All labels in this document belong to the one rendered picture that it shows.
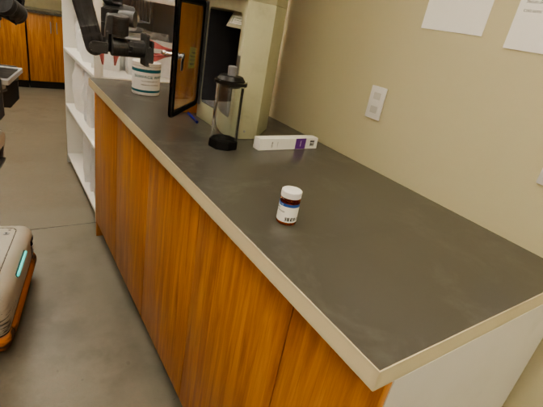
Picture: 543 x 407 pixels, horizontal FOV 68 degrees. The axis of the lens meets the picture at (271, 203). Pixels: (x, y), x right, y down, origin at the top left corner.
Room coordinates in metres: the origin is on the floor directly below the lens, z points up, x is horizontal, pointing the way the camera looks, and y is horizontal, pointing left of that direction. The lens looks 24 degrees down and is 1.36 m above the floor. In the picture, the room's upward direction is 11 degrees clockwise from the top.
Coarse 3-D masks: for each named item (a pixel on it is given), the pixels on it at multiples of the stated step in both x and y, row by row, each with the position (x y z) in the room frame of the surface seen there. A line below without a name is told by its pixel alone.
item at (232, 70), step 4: (228, 68) 1.34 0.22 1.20; (232, 68) 1.33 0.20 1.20; (236, 68) 1.33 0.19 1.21; (228, 72) 1.33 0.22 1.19; (232, 72) 1.33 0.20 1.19; (236, 72) 1.34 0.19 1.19; (220, 76) 1.32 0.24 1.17; (224, 76) 1.31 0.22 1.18; (228, 76) 1.31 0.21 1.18; (232, 76) 1.32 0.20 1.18; (236, 76) 1.34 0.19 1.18; (240, 76) 1.36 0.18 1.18; (224, 80) 1.30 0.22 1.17; (228, 80) 1.30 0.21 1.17; (232, 80) 1.30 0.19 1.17; (236, 80) 1.31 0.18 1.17; (240, 80) 1.32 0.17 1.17; (244, 80) 1.35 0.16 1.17
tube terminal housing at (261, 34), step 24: (216, 0) 1.63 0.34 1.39; (240, 0) 1.49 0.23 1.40; (264, 0) 1.48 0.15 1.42; (264, 24) 1.49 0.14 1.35; (240, 48) 1.45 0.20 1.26; (264, 48) 1.50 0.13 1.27; (240, 72) 1.44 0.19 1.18; (264, 72) 1.50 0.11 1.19; (264, 96) 1.55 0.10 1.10; (240, 120) 1.46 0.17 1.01; (264, 120) 1.63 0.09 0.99
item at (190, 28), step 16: (176, 0) 1.38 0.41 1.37; (176, 16) 1.38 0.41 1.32; (192, 16) 1.54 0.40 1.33; (192, 32) 1.55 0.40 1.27; (192, 48) 1.57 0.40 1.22; (192, 64) 1.58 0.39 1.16; (176, 80) 1.42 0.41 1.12; (192, 80) 1.60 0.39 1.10; (176, 96) 1.43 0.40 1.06; (192, 96) 1.62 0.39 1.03
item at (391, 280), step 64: (192, 128) 1.49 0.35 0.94; (192, 192) 0.97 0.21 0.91; (256, 192) 0.99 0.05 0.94; (320, 192) 1.08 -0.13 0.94; (384, 192) 1.18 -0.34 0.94; (256, 256) 0.71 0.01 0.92; (320, 256) 0.72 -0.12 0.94; (384, 256) 0.77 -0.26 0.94; (448, 256) 0.83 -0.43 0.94; (512, 256) 0.90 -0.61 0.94; (320, 320) 0.54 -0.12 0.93; (384, 320) 0.55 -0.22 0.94; (448, 320) 0.59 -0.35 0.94; (384, 384) 0.45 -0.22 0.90
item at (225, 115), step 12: (240, 84) 1.30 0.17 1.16; (216, 96) 1.31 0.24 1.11; (228, 96) 1.29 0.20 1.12; (240, 96) 1.32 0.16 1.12; (216, 108) 1.31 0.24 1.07; (228, 108) 1.30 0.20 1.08; (216, 120) 1.30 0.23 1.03; (228, 120) 1.30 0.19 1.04; (216, 132) 1.30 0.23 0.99; (228, 132) 1.30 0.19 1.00
